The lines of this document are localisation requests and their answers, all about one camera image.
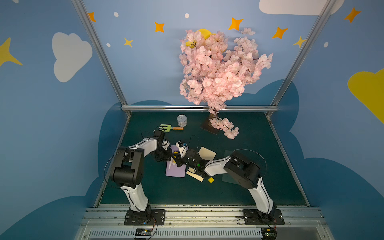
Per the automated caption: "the silver tin can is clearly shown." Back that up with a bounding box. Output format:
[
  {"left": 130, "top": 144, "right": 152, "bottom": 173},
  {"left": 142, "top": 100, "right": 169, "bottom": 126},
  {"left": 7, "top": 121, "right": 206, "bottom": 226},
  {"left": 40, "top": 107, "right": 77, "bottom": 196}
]
[{"left": 177, "top": 115, "right": 188, "bottom": 127}]

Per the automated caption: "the dark green envelope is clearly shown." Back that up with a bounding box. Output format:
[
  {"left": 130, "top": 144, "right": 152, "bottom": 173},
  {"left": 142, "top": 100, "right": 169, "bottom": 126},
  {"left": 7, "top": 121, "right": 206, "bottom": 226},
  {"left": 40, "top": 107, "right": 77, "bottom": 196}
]
[{"left": 222, "top": 150, "right": 239, "bottom": 185}]

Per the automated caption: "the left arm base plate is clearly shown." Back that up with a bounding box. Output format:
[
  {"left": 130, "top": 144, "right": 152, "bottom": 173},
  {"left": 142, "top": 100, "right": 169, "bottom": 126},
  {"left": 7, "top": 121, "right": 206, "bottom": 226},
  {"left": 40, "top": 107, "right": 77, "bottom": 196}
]
[{"left": 124, "top": 210, "right": 166, "bottom": 226}]

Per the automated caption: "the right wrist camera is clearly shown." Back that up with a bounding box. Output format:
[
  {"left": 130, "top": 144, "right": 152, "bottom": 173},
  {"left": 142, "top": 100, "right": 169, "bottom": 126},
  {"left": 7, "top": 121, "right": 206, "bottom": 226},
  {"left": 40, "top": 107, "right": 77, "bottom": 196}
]
[{"left": 176, "top": 141, "right": 188, "bottom": 157}]

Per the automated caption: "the aluminium mounting rail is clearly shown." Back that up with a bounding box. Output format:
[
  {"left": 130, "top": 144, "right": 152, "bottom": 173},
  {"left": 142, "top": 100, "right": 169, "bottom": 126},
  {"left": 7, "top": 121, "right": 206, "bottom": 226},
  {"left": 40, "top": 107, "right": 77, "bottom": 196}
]
[{"left": 75, "top": 205, "right": 334, "bottom": 240}]

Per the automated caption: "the right controller board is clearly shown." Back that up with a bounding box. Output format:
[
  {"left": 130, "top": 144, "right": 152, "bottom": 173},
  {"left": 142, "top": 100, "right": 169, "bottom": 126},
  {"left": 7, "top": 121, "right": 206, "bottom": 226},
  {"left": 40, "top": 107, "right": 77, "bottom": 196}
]
[{"left": 261, "top": 228, "right": 277, "bottom": 240}]

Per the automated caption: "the purple envelope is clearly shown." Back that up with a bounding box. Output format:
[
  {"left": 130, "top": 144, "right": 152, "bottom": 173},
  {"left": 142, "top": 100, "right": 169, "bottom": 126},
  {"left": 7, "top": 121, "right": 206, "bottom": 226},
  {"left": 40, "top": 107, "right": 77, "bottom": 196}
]
[{"left": 166, "top": 145, "right": 186, "bottom": 178}]

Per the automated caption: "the pink cherry blossom tree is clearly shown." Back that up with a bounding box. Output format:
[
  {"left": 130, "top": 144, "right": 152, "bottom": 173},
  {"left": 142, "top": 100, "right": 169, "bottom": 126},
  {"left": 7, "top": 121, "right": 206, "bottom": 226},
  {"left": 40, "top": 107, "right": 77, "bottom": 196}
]
[{"left": 179, "top": 29, "right": 273, "bottom": 140}]

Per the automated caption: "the left aluminium frame post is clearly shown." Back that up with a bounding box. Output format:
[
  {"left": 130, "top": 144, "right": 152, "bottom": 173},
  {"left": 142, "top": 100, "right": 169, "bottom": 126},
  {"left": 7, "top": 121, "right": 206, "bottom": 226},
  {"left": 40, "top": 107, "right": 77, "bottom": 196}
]
[{"left": 72, "top": 0, "right": 128, "bottom": 107}]

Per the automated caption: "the aluminium frame post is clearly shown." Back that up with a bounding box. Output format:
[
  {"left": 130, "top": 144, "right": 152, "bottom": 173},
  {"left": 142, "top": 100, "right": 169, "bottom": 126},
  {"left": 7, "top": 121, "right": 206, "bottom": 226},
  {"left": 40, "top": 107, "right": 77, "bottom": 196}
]
[
  {"left": 266, "top": 0, "right": 337, "bottom": 119},
  {"left": 72, "top": 0, "right": 128, "bottom": 107}
]

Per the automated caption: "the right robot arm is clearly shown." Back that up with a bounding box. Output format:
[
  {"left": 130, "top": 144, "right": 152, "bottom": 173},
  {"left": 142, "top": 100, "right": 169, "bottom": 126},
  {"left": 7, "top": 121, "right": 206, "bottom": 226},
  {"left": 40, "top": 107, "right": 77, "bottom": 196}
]
[{"left": 171, "top": 149, "right": 277, "bottom": 221}]

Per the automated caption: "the controller board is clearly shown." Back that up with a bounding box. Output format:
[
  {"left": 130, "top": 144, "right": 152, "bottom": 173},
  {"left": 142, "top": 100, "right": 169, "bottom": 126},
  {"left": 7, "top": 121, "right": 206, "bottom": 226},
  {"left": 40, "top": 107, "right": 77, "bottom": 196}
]
[
  {"left": 261, "top": 228, "right": 277, "bottom": 240},
  {"left": 134, "top": 228, "right": 155, "bottom": 240}
]

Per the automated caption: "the green toy garden fork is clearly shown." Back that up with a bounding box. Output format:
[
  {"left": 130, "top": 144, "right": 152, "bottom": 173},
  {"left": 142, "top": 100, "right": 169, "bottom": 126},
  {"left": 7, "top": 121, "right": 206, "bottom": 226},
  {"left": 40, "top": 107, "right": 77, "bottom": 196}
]
[{"left": 159, "top": 124, "right": 184, "bottom": 133}]

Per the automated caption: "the right aluminium frame post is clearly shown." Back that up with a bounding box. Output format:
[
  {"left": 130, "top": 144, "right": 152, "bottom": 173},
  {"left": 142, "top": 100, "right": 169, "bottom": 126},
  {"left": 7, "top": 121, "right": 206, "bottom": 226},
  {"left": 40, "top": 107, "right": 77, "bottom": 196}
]
[{"left": 266, "top": 0, "right": 337, "bottom": 119}]

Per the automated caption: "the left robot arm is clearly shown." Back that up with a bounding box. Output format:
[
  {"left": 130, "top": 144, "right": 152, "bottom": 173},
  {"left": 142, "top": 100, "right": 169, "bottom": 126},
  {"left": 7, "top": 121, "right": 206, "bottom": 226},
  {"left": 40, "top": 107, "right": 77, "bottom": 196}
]
[{"left": 110, "top": 130, "right": 170, "bottom": 225}]

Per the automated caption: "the left controller board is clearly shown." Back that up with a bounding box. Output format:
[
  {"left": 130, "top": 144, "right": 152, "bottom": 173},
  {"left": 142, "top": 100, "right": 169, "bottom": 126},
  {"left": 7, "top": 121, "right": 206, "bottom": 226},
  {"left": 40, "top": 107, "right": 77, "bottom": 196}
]
[{"left": 134, "top": 228, "right": 155, "bottom": 240}]

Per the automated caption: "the cream yellow envelope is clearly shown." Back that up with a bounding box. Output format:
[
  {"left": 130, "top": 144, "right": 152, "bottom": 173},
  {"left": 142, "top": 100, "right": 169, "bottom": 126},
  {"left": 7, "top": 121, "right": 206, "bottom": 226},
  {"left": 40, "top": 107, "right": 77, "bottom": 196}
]
[{"left": 185, "top": 147, "right": 216, "bottom": 182}]

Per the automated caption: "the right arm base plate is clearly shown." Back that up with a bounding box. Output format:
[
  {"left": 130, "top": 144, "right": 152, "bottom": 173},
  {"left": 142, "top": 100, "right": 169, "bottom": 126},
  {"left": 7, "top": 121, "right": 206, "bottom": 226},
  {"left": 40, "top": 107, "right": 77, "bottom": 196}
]
[{"left": 243, "top": 209, "right": 285, "bottom": 226}]

